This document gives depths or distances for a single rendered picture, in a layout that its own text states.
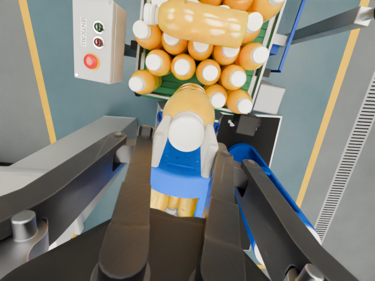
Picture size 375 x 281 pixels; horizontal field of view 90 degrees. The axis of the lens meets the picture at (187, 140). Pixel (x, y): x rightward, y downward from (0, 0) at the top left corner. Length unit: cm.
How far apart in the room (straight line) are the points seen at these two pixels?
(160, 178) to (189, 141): 31
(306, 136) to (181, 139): 185
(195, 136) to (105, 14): 46
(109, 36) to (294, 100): 157
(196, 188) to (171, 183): 7
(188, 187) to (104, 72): 38
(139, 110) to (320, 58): 153
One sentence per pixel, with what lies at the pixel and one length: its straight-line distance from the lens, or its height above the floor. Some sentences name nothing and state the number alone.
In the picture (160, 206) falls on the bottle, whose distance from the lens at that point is 65.
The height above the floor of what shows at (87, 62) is 111.
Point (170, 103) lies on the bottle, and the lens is 24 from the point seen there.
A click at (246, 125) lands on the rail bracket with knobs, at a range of 69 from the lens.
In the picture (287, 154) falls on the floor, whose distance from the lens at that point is 201.
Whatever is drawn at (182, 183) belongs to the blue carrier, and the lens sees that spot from 49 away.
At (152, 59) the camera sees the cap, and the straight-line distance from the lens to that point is 53.
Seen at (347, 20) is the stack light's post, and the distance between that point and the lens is 69.
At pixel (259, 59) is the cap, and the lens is 54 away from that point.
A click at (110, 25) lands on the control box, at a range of 59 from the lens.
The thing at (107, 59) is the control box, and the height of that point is 110.
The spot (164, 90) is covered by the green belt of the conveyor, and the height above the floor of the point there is 90.
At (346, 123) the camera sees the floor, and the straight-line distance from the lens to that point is 216.
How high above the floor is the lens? 164
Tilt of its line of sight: 69 degrees down
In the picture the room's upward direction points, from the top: 174 degrees counter-clockwise
